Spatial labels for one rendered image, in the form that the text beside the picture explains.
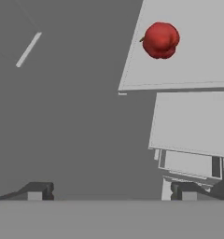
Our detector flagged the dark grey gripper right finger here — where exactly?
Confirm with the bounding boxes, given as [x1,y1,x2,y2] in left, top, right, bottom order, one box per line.
[170,181,224,202]

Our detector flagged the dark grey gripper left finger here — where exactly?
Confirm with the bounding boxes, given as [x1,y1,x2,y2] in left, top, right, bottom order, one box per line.
[0,181,55,202]

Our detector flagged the pale grey freezer drawer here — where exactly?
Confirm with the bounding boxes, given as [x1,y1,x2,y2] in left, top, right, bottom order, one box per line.
[153,148,224,202]

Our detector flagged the grey freezer door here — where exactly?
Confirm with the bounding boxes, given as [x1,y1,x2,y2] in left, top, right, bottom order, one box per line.
[0,0,164,202]

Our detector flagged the red bell pepper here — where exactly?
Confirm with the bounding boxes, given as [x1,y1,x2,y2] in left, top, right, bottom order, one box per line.
[139,21,181,60]

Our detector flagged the pale grey door handle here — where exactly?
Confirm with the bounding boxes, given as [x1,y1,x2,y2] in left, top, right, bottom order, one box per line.
[15,31,43,68]

